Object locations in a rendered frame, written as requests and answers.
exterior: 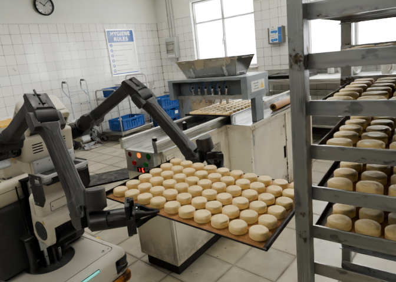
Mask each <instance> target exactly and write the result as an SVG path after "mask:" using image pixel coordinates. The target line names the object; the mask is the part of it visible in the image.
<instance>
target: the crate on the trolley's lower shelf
mask: <svg viewBox="0 0 396 282"><path fill-rule="evenodd" d="M121 118H122V120H121V123H122V127H123V131H127V130H130V129H132V128H135V127H139V126H141V125H144V124H145V119H144V114H127V115H123V116H121ZM118 119H120V118H119V117H117V118H113V119H110V120H108V123H109V126H110V130H112V131H121V125H120V120H118Z"/></svg>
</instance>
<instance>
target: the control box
mask: <svg viewBox="0 0 396 282"><path fill-rule="evenodd" d="M128 152H131V157H130V156H129V155H128ZM137 153H140V155H141V157H140V158H138V156H137ZM147 154H148V155H149V156H150V159H149V160H148V159H147V157H146V155H147ZM126 156H127V162H128V169H129V170H130V171H136V172H138V167H139V168H140V170H139V171H140V172H143V171H142V168H143V169H144V172H146V171H148V170H150V169H152V168H154V167H156V166H158V160H157V153H154V151H149V150H140V149H135V148H128V149H126ZM132 161H135V162H136V165H133V164H132ZM144 162H146V163H147V164H148V166H147V167H145V166H144V165H143V164H144Z"/></svg>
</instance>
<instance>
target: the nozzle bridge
mask: <svg viewBox="0 0 396 282"><path fill-rule="evenodd" d="M211 81H212V83H211V84H210V82H211ZM218 81H219V82H218ZM225 81H226V82H225ZM167 82H168V87H169V96H170V100H177V99H178V100H179V108H180V118H184V117H186V116H185V114H187V113H189V112H192V103H191V99H242V100H249V99H250V101H251V111H252V122H258V121H260V120H262V119H264V111H263V94H266V93H268V92H269V85H268V72H267V71H265V72H247V73H246V74H242V75H237V76H229V77H208V78H186V77H184V78H179V79H173V80H169V81H167ZM198 82H199V83H198ZM204 82H205V83H204ZM217 82H218V83H217ZM224 82H225V84H224ZM191 83H192V84H191ZM197 83H198V84H197ZM203 83H204V85H203ZM190 84H191V86H190ZM196 84H197V91H198V87H200V89H201V95H199V93H198V92H197V91H196ZM209 84H210V90H211V88H212V86H213V89H214V95H212V92H210V91H209ZM216 84H217V90H218V86H220V88H221V95H219V93H218V92H217V91H216ZM223 84H224V90H225V86H226V85H227V88H228V95H226V93H225V92H224V90H223ZM202 86H203V90H204V89H205V88H204V87H207V94H208V95H205V92H203V90H202ZM189 87H190V90H191V91H192V87H194V93H195V95H192V92H190V90H189Z"/></svg>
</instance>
